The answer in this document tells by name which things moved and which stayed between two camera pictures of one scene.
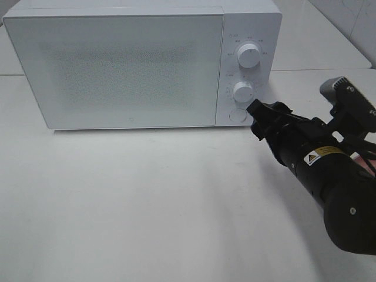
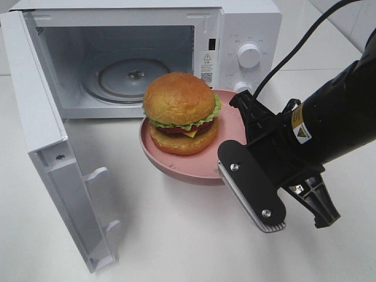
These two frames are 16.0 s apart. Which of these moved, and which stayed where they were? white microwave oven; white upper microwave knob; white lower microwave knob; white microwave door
Moved: white microwave door; white microwave oven
Stayed: white upper microwave knob; white lower microwave knob
